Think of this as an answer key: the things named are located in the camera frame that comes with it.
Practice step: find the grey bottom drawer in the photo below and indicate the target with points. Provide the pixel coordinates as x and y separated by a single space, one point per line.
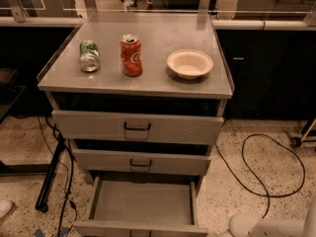
147 207

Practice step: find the grey drawer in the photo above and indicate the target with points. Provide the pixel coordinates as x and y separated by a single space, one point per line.
138 127
137 162
147 207

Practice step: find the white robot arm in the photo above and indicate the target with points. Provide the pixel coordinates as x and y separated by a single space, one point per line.
247 225

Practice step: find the grey metal drawer cabinet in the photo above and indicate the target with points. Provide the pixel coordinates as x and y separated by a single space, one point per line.
157 91

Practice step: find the grey top drawer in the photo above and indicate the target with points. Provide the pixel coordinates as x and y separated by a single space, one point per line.
138 127

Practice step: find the grey middle drawer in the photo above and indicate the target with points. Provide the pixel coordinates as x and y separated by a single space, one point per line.
137 162

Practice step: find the white paper bowl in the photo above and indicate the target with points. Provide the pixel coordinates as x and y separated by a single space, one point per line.
190 64

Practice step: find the red cola can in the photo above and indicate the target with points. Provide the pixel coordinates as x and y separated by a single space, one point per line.
130 55

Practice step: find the green soda can lying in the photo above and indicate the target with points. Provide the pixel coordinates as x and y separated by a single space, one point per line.
90 59

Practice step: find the caster wheel cart base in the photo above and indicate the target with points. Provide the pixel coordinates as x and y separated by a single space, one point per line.
307 134

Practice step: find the black stand leg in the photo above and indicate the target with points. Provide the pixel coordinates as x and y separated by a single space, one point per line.
41 204

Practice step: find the blue tape on floor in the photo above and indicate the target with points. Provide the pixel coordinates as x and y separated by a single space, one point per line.
64 232

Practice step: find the white shoe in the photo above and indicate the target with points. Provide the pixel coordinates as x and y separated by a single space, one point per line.
5 207

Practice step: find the white horizontal rail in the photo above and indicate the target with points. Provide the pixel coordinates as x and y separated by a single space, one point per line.
217 24

